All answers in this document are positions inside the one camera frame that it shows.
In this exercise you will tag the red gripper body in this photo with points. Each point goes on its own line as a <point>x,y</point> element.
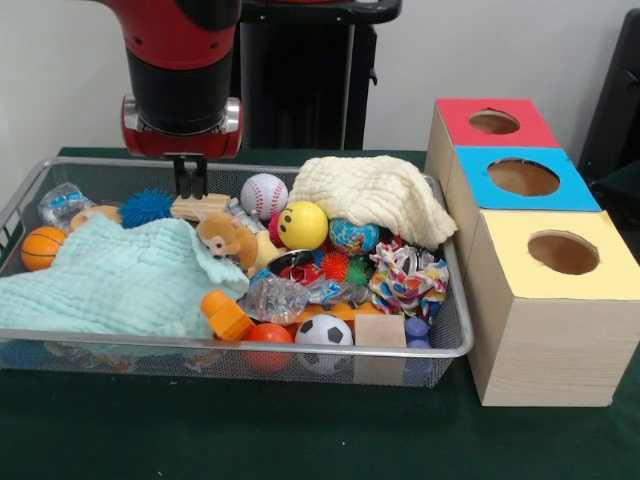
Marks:
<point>182,144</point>

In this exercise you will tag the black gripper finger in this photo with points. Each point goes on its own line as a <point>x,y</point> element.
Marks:
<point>200,177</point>
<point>184,177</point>

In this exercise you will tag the brown plush toy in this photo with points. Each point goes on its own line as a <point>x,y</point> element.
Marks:
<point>225,240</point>

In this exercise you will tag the cream muslin cloth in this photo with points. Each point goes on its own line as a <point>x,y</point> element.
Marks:
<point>375,195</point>

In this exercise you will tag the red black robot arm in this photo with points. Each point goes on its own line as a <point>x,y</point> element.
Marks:
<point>180,60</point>

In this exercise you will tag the shallow mesh bin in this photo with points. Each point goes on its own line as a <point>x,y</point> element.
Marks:
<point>100,175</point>

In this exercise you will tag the wooden box with three holes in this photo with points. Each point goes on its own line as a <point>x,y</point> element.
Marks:
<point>550,340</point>

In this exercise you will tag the blue spiky ball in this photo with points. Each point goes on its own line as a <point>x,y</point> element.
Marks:
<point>145,207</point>

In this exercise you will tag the white baseball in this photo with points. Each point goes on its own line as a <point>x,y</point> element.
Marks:
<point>264,195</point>

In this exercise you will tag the yellow ball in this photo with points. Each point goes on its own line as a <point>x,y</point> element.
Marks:
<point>302,225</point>

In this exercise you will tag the mint muslin cloth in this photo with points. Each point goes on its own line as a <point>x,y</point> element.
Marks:
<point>100,285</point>

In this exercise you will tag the orange plastic toy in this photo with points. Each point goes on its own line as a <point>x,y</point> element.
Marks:
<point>227,317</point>

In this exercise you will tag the small orange basketball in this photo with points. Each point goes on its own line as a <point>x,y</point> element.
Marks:
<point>40,249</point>

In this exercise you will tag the blue globe ball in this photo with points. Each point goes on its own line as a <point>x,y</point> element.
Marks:
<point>352,237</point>

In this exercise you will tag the small soccer ball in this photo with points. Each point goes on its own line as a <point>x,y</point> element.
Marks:
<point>324,332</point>

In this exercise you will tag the dark green table cloth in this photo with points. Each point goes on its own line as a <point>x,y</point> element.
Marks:
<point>250,435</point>
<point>622,182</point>

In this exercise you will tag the black upright stand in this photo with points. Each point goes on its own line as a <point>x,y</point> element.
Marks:
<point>615,100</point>

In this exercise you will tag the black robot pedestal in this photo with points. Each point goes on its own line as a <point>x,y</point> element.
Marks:
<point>310,75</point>

